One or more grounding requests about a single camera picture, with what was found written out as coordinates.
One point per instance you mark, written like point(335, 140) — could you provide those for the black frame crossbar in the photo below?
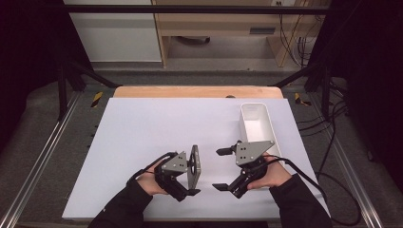
point(190, 9)

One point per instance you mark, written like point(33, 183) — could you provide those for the person's right hand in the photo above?
point(275, 174)

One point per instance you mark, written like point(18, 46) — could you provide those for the black curtain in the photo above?
point(374, 63)
point(25, 47)

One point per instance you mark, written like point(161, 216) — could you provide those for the light wooden desk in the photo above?
point(218, 23)

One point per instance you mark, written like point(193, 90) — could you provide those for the person's left hand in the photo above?
point(148, 183)

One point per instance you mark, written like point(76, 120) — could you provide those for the aluminium floor rail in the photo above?
point(355, 177)
point(38, 161)

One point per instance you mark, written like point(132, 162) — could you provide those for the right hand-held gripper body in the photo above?
point(250, 152)

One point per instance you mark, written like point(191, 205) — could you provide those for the black frame stand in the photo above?
point(62, 91)
point(325, 91)

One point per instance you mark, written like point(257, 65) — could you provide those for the wooden table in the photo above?
point(190, 91)

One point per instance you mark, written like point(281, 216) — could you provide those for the white table mat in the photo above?
point(152, 126)

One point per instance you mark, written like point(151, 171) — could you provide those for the white cabinet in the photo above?
point(117, 38)

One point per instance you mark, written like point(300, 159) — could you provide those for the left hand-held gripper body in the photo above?
point(174, 164)

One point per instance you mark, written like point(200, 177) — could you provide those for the white plastic bin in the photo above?
point(255, 129)

